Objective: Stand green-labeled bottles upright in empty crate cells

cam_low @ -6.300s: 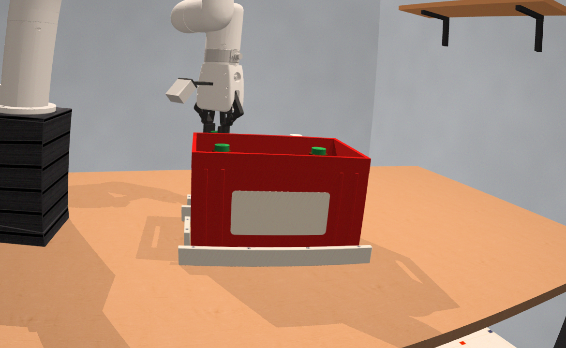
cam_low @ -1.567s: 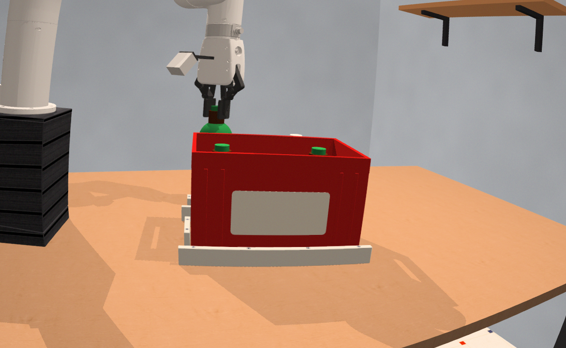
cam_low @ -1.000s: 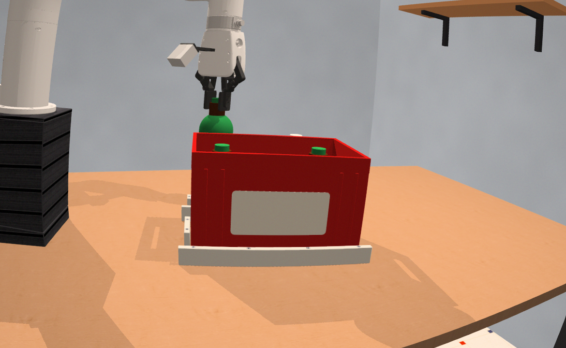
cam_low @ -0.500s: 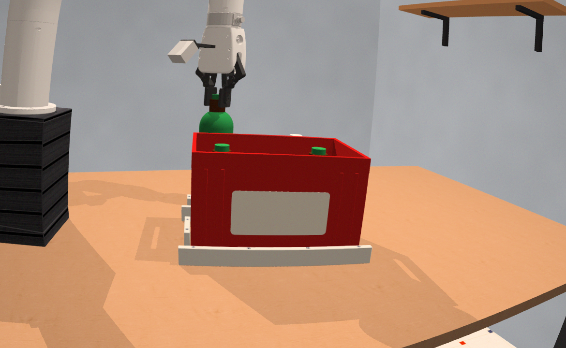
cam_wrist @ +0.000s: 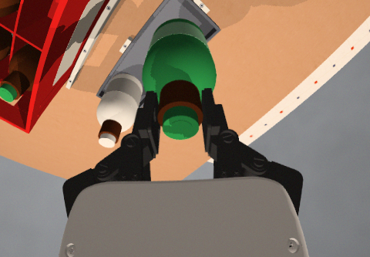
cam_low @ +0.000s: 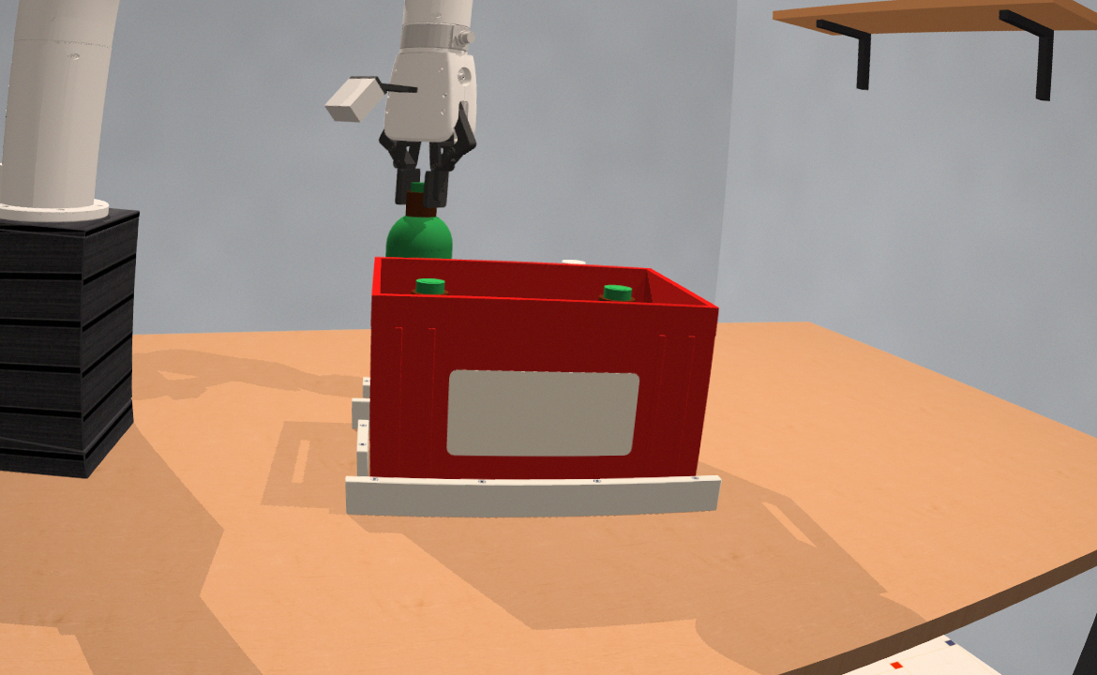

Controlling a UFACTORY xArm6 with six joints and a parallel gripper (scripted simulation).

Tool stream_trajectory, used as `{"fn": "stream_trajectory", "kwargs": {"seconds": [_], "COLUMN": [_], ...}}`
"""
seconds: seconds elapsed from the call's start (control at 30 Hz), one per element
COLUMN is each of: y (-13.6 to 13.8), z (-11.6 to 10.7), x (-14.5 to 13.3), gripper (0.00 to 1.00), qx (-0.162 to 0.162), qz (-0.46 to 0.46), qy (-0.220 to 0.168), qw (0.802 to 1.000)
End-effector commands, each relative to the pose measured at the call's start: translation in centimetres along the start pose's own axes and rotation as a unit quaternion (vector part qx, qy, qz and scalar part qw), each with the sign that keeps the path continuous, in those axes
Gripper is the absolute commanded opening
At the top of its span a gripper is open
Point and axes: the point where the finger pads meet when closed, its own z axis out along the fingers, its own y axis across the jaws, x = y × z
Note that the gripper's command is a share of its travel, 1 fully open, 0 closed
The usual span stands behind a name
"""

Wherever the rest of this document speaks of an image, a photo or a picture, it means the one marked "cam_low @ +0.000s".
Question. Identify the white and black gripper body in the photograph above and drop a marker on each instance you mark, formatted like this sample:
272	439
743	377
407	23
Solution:
444	78

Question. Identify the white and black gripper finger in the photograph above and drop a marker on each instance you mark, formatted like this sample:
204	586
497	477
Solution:
405	162
436	180

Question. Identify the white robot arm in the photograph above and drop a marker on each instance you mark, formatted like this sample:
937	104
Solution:
57	86

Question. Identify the green bottle with pale label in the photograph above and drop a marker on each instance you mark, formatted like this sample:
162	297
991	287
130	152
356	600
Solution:
419	234

